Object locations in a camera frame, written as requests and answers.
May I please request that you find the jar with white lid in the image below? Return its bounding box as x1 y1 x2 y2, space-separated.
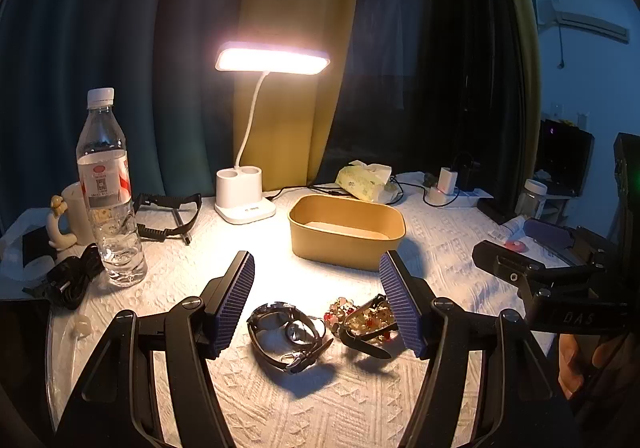
517 179 549 219

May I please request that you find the silver watch with black strap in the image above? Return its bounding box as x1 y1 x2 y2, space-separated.
247 300 335 375

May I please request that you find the beaded bracelet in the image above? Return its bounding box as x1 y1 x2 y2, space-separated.
324 295 401 344

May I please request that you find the black box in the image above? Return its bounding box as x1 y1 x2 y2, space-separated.
539 118 596 196

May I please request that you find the white desk lamp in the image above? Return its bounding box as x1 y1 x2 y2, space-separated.
214 42 333 225

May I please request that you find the white mug with duck handle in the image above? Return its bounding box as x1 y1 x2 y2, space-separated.
46 182 97 250

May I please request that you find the yellow curtain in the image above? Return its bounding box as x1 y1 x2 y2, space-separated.
234 0 367 195

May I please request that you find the yellow tissue pack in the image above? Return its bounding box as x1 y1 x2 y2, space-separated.
335 160 394 204

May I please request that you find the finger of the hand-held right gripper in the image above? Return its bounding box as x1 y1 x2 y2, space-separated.
472 240 601 291
522 219 577 249

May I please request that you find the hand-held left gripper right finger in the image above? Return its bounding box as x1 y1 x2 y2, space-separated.
378 250 584 448

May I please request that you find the person's right hand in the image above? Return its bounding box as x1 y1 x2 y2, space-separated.
557 332 626 399

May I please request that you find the dark curtain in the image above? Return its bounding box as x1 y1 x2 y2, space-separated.
320 0 543 211

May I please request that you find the black power adapter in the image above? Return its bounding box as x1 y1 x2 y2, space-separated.
452 152 482 193

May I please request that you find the black coiled cable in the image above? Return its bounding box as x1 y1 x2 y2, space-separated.
24 243 104 310

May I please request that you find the white air conditioner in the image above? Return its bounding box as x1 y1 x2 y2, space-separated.
537 9 631 46

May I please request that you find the white power strip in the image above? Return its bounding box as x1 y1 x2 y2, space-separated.
424 187 482 209

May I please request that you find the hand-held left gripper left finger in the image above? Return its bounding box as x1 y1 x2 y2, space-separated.
55 250 256 448

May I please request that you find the white quilted tablecloth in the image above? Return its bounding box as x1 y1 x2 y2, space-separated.
0 188 568 448

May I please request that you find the teal curtain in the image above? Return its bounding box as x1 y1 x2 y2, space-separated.
0 0 251 223

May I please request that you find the yellow oval storage box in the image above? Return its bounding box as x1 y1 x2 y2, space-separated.
288 194 407 273

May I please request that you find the white plastic bag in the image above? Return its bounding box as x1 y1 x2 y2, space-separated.
0 208 57 299

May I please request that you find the clear plastic water bottle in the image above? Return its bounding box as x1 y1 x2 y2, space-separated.
76 88 149 287

